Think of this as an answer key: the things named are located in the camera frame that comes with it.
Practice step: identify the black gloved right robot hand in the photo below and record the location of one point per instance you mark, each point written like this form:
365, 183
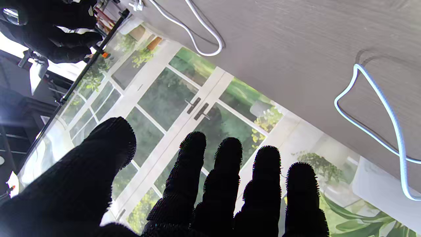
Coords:
46, 29

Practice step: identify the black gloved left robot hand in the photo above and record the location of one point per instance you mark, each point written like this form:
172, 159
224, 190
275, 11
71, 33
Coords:
72, 191

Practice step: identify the black stand pole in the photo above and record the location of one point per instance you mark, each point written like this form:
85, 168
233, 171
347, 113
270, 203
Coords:
95, 59

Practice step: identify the printed garden window backdrop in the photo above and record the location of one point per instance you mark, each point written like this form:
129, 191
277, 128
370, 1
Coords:
164, 95

